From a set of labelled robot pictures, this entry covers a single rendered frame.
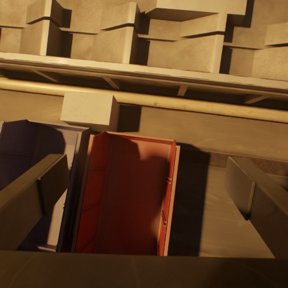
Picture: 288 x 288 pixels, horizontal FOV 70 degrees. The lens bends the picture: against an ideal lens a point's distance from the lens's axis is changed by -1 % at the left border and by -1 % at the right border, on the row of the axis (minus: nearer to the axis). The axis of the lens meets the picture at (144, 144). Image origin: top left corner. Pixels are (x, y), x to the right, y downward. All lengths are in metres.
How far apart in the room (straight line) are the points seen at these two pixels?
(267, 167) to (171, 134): 0.27
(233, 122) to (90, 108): 0.38
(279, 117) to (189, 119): 0.23
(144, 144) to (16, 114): 0.39
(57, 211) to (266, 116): 0.61
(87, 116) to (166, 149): 0.22
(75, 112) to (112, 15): 0.23
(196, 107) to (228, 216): 0.30
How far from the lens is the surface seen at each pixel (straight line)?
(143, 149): 0.57
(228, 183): 0.17
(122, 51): 0.45
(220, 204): 0.61
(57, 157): 0.16
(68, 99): 0.55
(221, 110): 0.59
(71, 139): 0.62
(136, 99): 0.58
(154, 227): 0.59
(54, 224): 0.66
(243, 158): 0.17
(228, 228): 0.62
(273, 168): 0.66
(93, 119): 0.51
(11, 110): 0.75
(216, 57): 0.44
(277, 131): 0.67
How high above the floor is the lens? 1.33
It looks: 82 degrees down
